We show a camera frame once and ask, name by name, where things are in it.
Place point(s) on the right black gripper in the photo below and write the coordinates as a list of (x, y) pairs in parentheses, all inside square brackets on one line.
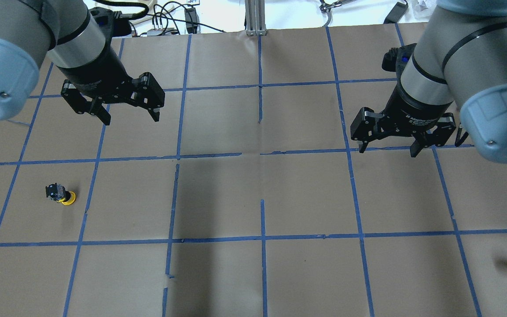
[(415, 111)]

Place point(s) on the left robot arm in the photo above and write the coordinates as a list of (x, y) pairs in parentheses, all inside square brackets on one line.
[(77, 39)]

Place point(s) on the yellow push button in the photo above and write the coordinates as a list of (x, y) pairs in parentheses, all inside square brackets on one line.
[(57, 193)]

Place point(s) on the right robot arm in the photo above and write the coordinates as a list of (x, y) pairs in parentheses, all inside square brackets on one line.
[(453, 78)]

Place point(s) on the aluminium frame post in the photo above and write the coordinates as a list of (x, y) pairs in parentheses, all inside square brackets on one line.
[(255, 18)]

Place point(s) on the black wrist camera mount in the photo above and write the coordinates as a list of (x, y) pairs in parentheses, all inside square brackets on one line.
[(396, 59)]

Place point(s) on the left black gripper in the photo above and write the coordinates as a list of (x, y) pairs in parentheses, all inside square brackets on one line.
[(98, 73)]

